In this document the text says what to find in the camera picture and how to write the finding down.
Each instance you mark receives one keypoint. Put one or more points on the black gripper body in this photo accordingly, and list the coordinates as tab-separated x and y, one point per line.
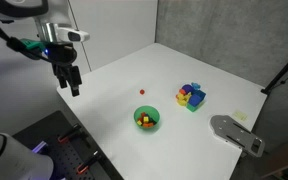
61	53

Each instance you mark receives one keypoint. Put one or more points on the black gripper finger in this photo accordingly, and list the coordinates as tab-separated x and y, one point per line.
61	77
74	81

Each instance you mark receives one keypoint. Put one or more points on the small orange block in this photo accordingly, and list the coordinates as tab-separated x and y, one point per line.
142	91

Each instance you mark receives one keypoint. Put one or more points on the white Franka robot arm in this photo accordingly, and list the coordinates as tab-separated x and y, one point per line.
14	6

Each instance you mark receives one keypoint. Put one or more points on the green plastic bowl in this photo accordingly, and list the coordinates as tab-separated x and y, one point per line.
140	115

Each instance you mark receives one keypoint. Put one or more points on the red block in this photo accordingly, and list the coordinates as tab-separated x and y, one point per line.
143	115

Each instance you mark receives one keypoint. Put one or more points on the small yellow block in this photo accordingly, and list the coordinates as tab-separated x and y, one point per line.
139	123

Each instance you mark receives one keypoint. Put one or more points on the yellow cube block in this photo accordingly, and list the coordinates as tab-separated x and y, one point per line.
146	119

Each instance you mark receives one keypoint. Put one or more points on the orange flat block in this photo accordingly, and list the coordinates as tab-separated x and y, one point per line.
147	125

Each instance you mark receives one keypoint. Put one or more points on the dark block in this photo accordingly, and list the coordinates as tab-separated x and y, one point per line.
152	120

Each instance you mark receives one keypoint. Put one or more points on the green block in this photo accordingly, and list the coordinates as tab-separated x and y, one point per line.
193	107

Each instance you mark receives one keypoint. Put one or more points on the blue block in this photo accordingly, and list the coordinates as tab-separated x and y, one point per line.
195	99

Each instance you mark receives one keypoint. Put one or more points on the black orange clamp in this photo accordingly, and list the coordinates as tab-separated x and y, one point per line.
88	162
69	133

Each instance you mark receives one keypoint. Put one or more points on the black perforated base board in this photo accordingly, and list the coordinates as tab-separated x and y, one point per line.
67	156

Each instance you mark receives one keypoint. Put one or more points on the light blue toy piece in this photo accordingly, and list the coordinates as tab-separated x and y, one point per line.
196	86

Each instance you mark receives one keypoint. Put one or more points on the pale yellow sticker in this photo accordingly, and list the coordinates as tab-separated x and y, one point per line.
240	115

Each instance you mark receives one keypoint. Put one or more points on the grey metal mounting plate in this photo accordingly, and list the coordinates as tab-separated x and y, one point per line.
235	133

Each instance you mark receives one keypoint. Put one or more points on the black tripod leg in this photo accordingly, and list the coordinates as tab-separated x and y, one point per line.
284	70

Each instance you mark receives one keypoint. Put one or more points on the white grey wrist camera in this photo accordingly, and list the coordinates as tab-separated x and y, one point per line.
74	35

